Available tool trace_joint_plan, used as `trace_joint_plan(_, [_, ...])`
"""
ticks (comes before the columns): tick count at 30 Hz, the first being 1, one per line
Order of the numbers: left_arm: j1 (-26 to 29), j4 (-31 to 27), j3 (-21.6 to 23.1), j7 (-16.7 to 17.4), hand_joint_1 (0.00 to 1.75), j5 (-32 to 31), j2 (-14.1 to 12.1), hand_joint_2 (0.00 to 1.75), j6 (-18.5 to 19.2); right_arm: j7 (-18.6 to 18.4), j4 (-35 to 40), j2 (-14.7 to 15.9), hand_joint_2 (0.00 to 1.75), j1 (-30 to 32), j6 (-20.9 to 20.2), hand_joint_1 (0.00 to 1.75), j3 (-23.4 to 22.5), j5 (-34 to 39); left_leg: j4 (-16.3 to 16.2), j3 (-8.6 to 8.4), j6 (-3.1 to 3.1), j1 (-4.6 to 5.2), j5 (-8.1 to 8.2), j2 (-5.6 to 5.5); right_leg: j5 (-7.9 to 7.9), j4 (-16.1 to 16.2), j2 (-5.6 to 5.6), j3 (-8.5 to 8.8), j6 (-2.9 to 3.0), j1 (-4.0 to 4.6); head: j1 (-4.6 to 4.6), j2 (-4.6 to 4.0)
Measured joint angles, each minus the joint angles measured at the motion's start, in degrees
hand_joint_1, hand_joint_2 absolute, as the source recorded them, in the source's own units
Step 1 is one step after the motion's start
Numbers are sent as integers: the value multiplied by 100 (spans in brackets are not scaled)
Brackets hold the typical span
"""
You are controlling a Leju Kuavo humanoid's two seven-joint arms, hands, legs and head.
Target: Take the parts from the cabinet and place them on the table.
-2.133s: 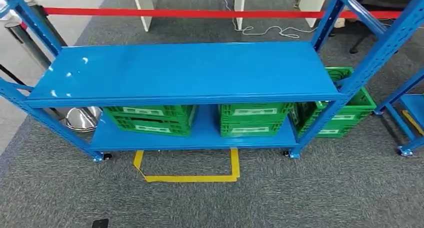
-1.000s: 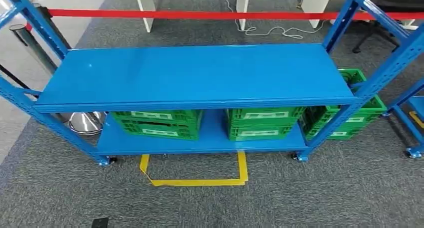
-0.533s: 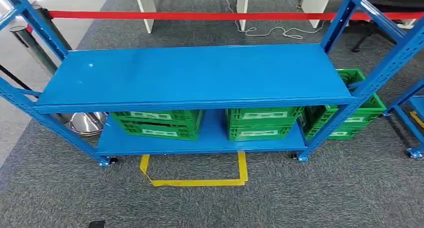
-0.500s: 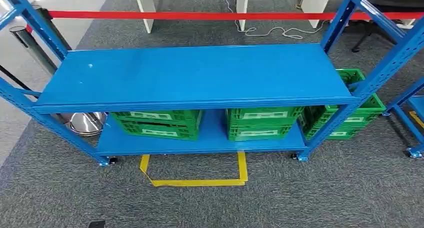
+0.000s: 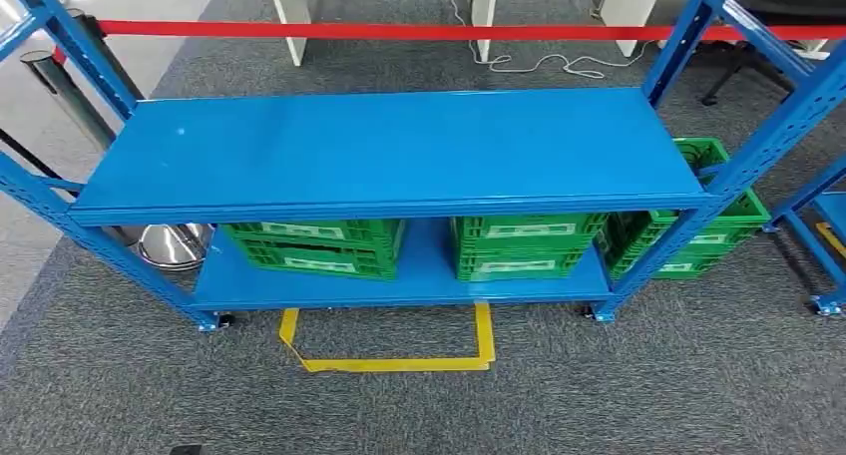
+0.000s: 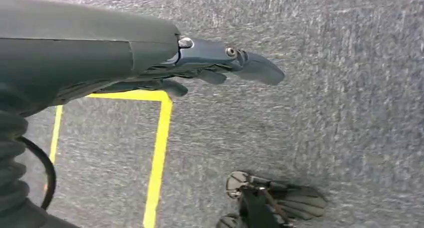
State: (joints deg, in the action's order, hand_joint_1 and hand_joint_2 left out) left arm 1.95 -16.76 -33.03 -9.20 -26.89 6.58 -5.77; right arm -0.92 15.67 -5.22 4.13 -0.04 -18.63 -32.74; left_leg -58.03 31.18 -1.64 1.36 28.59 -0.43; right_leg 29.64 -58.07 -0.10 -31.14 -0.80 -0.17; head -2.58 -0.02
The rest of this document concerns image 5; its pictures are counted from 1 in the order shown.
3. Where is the green plastic crate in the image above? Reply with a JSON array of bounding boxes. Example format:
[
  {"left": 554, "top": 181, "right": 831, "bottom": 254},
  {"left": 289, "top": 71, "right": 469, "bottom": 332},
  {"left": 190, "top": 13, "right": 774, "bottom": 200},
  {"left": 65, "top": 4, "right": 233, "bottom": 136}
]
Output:
[
  {"left": 451, "top": 214, "right": 610, "bottom": 283},
  {"left": 220, "top": 219, "right": 406, "bottom": 282},
  {"left": 595, "top": 136, "right": 773, "bottom": 282}
]

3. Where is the blue metal shelf rack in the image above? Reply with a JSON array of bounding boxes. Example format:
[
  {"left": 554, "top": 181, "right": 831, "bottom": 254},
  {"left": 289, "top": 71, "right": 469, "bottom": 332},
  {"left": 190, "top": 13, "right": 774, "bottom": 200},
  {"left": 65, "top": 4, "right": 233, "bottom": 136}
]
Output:
[
  {"left": 763, "top": 153, "right": 846, "bottom": 318},
  {"left": 0, "top": 0, "right": 846, "bottom": 334}
]

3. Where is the yellow floor tape mark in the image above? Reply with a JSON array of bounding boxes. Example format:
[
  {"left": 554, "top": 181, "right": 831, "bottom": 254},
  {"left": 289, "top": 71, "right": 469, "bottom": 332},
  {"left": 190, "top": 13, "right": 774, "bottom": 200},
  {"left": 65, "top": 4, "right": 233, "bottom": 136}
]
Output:
[{"left": 277, "top": 301, "right": 497, "bottom": 374}]

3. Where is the red barrier belt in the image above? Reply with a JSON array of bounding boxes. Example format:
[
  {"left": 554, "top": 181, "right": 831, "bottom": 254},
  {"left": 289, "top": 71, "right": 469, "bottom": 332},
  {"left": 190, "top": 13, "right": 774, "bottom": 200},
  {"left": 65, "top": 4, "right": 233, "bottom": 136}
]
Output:
[{"left": 95, "top": 18, "right": 846, "bottom": 44}]

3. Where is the white desk leg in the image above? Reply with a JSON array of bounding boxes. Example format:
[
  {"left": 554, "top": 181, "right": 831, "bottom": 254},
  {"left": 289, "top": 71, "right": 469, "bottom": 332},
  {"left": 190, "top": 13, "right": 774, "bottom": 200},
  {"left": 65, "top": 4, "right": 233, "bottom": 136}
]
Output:
[
  {"left": 470, "top": 0, "right": 501, "bottom": 63},
  {"left": 265, "top": 0, "right": 313, "bottom": 68},
  {"left": 598, "top": 0, "right": 670, "bottom": 59}
]

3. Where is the chrome stanchion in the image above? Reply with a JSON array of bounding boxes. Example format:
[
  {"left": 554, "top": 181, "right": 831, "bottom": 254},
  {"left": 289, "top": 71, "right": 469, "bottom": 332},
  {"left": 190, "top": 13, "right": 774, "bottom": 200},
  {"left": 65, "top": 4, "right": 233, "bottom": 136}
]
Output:
[{"left": 18, "top": 48, "right": 214, "bottom": 272}]

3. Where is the thin black stanchion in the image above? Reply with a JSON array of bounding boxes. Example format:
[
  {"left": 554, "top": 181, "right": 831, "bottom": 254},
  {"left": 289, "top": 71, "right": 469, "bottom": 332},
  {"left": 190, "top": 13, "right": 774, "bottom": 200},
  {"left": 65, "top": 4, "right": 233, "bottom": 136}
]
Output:
[{"left": 0, "top": 126, "right": 66, "bottom": 181}]

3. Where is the white cable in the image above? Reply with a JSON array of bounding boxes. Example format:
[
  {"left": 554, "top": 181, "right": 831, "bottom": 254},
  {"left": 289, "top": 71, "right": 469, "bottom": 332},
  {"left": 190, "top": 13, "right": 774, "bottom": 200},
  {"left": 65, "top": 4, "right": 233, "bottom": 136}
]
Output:
[{"left": 437, "top": 0, "right": 655, "bottom": 81}]

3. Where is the thick black belt post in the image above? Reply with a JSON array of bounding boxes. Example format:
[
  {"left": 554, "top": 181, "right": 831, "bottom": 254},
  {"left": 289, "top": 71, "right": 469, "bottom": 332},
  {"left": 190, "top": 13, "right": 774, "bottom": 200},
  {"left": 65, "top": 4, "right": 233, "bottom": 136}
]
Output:
[{"left": 64, "top": 7, "right": 146, "bottom": 103}]

